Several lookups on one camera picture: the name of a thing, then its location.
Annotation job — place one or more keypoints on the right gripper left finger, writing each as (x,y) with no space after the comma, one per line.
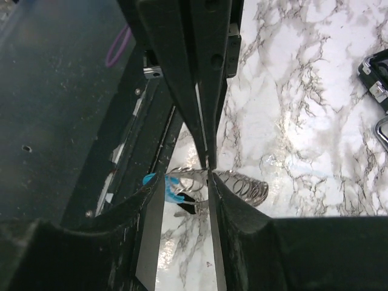
(117,250)

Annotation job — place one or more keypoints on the black poker chip case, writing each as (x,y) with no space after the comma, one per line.
(372,72)

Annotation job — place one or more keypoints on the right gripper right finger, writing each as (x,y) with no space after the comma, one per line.
(329,253)

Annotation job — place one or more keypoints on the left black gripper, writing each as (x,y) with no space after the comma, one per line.
(187,41)

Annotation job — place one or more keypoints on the blue silver carabiner keyring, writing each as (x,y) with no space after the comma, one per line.
(236,194)

